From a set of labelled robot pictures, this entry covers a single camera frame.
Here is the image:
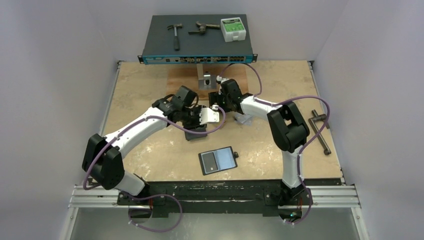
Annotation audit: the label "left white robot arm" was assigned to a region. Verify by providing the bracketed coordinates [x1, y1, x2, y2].
[81, 85, 202, 205]

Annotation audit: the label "white green plastic box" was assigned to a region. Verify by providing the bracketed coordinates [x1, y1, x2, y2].
[220, 17, 247, 43]

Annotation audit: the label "black VIP card stack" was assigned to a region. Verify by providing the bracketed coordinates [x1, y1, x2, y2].
[184, 127, 208, 141]

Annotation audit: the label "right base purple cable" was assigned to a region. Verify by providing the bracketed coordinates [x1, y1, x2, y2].
[282, 185, 314, 226]

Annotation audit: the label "metal stand bracket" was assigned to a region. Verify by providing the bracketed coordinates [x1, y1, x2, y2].
[196, 63, 217, 91]

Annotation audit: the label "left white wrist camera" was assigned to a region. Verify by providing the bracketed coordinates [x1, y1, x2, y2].
[199, 104, 220, 125]

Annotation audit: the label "small hammer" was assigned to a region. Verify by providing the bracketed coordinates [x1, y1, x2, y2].
[167, 23, 183, 51]

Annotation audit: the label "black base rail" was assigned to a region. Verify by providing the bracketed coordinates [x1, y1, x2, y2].
[117, 179, 312, 219]

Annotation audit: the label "rusty pliers tool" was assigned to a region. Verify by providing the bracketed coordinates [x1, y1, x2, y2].
[188, 21, 221, 35]

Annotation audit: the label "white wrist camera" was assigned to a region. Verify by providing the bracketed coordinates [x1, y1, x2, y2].
[199, 104, 220, 125]
[215, 75, 229, 85]

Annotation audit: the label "silver card stack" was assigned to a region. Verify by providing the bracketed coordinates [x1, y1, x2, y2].
[233, 112, 253, 126]

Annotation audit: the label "wooden board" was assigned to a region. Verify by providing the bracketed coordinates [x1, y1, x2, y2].
[165, 64, 249, 101]

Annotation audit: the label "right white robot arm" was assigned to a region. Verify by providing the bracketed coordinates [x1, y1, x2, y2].
[208, 76, 310, 204]

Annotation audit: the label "metal crank handle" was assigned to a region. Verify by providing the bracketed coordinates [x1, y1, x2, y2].
[308, 109, 332, 156]

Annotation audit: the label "blue network switch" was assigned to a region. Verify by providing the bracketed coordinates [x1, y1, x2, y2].
[138, 14, 258, 65]

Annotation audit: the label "single black VIP card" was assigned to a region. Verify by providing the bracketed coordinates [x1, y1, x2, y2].
[202, 152, 218, 174]

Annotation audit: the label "black card holder wallet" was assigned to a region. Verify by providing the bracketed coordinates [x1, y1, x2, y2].
[198, 146, 239, 176]

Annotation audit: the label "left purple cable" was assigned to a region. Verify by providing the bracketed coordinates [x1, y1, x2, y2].
[82, 105, 227, 191]

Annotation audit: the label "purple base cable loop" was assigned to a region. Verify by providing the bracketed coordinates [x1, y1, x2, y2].
[127, 192, 184, 233]

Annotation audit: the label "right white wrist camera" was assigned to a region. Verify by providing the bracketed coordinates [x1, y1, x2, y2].
[215, 75, 229, 85]

